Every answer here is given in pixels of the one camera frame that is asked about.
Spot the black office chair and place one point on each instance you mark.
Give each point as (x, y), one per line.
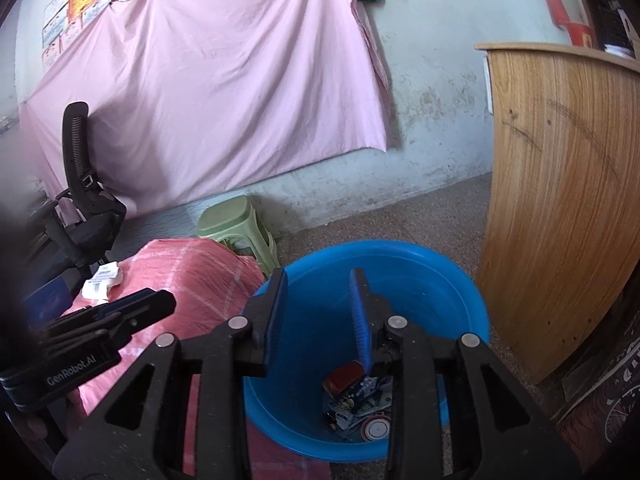
(86, 242)

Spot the wooden cabinet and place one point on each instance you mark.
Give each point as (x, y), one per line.
(562, 234)

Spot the pink hanging sheet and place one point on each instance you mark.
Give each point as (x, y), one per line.
(193, 98)

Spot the blue cardboard box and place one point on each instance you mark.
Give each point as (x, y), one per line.
(47, 303)

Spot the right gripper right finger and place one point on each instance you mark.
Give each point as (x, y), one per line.
(497, 430)

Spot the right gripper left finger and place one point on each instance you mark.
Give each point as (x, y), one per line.
(137, 431)

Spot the pink checked tablecloth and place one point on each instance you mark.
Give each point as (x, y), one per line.
(210, 284)

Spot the blue plastic basin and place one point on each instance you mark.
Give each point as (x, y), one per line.
(317, 335)

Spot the trash pile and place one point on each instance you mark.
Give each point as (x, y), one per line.
(356, 406)

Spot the white paper package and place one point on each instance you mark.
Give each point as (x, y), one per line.
(98, 288)

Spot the green plastic stool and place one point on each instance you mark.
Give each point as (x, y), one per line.
(235, 223)

